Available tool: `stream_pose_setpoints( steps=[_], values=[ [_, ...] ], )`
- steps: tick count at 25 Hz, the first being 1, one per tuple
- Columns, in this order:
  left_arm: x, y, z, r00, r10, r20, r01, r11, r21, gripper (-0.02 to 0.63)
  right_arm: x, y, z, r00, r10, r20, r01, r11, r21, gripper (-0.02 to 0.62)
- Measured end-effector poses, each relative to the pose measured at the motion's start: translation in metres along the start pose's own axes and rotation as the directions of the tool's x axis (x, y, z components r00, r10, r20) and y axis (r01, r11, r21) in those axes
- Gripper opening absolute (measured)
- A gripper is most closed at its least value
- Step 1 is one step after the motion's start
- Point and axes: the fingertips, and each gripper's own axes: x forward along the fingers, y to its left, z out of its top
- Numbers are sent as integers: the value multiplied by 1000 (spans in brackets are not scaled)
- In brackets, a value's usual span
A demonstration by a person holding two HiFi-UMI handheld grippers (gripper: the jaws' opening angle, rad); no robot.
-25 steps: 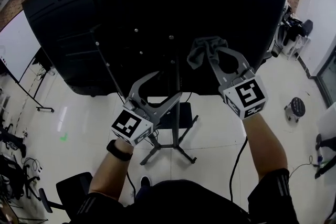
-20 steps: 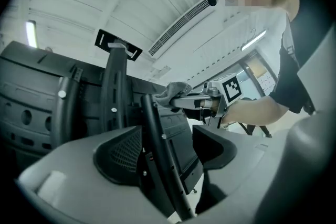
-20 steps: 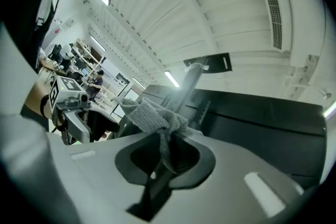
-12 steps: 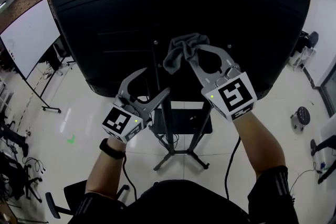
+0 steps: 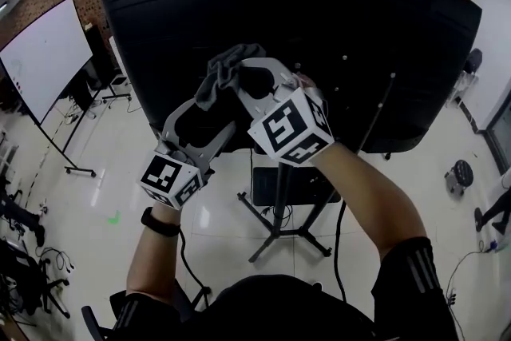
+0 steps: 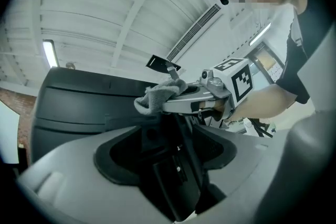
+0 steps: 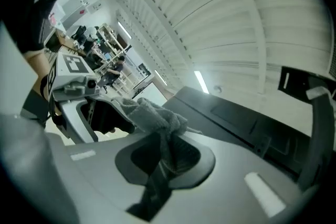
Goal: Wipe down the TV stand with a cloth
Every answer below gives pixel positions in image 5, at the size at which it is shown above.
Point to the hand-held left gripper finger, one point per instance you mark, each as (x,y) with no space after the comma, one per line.
(217,143)
(169,124)

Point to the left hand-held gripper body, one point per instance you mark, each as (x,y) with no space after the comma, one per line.
(163,175)

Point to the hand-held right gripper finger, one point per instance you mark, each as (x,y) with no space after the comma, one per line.
(271,64)
(251,108)

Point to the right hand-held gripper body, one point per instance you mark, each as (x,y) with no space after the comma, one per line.
(283,124)

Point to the grey cloth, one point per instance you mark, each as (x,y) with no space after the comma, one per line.
(223,68)

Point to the black TV stand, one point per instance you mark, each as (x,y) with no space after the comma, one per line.
(282,191)

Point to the person's left forearm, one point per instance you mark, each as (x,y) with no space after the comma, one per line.
(151,263)

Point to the person's right forearm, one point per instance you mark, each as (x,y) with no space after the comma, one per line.
(371,195)

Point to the whiteboard on rolling stand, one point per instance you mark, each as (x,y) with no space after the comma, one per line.
(40,60)

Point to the person's right hand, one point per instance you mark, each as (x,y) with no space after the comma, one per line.
(307,81)

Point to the black wristband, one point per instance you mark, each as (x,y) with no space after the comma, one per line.
(159,225)

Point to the black cabinet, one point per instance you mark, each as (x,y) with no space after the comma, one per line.
(100,56)

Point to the large black television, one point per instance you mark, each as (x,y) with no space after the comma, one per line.
(179,12)

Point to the black office chair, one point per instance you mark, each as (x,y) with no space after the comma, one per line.
(24,279)
(20,215)
(120,311)

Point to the white shelf rack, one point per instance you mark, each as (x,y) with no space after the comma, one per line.
(8,155)

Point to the person's black shirt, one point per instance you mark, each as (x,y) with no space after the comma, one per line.
(279,311)

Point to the round black stool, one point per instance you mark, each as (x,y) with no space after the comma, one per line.
(461,173)

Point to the white power strip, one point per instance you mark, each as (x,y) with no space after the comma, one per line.
(451,297)

